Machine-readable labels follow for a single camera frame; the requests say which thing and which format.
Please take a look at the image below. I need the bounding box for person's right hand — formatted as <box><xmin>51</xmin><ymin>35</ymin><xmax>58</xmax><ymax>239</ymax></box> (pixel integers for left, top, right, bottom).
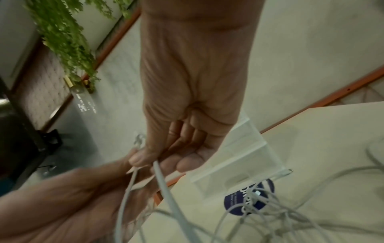
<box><xmin>128</xmin><ymin>0</ymin><xmax>266</xmax><ymax>174</ymax></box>

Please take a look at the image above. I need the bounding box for white table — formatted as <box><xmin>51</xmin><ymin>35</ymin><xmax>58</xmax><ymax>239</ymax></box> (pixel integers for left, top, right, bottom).
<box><xmin>128</xmin><ymin>101</ymin><xmax>384</xmax><ymax>243</ymax></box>

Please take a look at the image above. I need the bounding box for green hanging plant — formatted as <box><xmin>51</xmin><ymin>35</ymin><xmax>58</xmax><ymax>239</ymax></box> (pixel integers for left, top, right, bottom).
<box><xmin>25</xmin><ymin>0</ymin><xmax>139</xmax><ymax>93</ymax></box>

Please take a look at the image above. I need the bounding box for person's left hand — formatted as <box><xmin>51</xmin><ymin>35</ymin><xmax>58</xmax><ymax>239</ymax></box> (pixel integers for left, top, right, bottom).
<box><xmin>0</xmin><ymin>151</ymin><xmax>187</xmax><ymax>243</ymax></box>

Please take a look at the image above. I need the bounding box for clear glass plant tube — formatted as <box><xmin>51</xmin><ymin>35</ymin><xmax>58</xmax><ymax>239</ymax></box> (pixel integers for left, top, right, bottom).
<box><xmin>64</xmin><ymin>76</ymin><xmax>97</xmax><ymax>114</ymax></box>

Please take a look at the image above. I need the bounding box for white drawer organizer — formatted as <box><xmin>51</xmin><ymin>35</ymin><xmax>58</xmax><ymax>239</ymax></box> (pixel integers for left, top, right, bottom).
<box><xmin>190</xmin><ymin>111</ymin><xmax>286</xmax><ymax>207</ymax></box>

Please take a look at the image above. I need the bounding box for white cable bundle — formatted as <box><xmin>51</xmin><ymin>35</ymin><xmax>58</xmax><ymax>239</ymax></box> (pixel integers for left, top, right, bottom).
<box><xmin>115</xmin><ymin>134</ymin><xmax>384</xmax><ymax>243</ymax></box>

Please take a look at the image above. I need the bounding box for black metal frame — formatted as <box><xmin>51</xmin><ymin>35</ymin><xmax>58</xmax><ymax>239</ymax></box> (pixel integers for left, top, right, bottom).
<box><xmin>0</xmin><ymin>78</ymin><xmax>64</xmax><ymax>197</ymax></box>

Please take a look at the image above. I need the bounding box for purple round sticker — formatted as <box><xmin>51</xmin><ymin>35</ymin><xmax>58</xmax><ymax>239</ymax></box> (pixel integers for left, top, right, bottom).
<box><xmin>223</xmin><ymin>178</ymin><xmax>275</xmax><ymax>216</ymax></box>

